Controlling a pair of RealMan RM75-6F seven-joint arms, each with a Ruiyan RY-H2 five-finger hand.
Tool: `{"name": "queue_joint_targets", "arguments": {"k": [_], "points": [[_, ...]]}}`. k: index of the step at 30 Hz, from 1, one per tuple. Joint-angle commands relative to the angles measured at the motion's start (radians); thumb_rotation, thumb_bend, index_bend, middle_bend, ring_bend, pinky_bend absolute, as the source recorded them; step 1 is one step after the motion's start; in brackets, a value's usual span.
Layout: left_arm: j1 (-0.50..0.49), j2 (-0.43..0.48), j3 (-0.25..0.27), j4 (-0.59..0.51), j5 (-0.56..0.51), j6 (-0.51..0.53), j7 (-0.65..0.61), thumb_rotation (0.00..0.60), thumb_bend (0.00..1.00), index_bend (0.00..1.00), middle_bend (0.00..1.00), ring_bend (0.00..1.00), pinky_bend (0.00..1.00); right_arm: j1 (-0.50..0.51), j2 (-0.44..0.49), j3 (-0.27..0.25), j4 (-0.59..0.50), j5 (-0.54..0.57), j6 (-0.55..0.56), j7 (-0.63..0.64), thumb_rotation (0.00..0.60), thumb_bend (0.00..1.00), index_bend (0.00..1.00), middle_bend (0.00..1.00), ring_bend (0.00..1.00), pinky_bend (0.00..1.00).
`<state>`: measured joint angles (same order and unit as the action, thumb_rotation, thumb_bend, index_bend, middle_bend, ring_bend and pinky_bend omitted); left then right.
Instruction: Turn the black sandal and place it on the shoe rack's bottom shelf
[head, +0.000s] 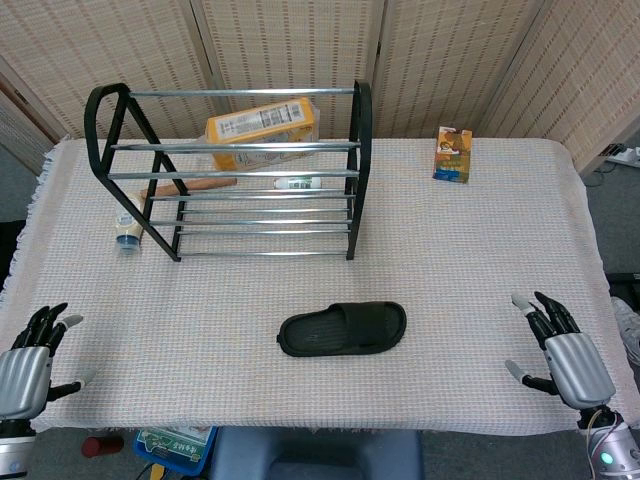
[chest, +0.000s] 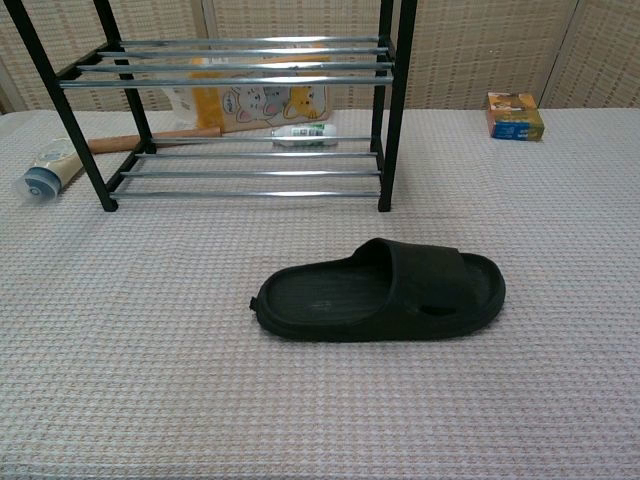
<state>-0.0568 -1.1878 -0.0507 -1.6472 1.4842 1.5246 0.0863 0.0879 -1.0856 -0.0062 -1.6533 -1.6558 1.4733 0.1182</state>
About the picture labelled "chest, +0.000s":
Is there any black rubber slipper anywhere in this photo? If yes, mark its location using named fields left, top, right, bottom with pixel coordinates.
left=248, top=237, right=507, bottom=344

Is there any black metal shoe rack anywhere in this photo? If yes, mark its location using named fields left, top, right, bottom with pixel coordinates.
left=2, top=0, right=418, bottom=213

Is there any white bottle green label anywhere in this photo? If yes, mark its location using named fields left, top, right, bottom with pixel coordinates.
left=270, top=122, right=339, bottom=148

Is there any yellow cat print bag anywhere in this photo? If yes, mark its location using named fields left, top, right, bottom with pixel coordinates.
left=164, top=43, right=334, bottom=135

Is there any orange blue carton box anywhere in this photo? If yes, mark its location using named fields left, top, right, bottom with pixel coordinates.
left=485, top=91, right=546, bottom=143

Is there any wooden rolling pin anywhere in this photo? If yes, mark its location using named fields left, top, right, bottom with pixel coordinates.
left=85, top=127, right=222, bottom=154

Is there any woven folding screen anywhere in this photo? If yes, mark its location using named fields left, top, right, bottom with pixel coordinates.
left=0, top=0, right=640, bottom=115

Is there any cream tube blue cap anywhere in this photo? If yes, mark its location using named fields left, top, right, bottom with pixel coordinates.
left=11, top=135, right=87, bottom=201

